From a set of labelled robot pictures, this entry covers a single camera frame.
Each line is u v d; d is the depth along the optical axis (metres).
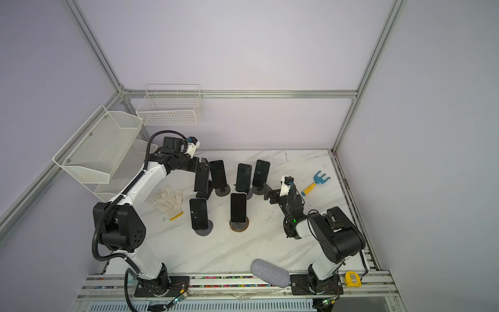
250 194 0.99
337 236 0.47
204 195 0.99
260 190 1.04
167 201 0.99
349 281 0.74
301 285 0.73
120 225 0.46
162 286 0.66
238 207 0.80
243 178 0.93
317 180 1.07
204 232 0.88
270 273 0.75
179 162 0.73
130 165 0.73
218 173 0.93
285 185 0.78
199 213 0.80
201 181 0.95
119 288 0.75
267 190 0.79
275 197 0.81
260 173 0.96
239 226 0.90
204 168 0.80
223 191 1.02
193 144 0.80
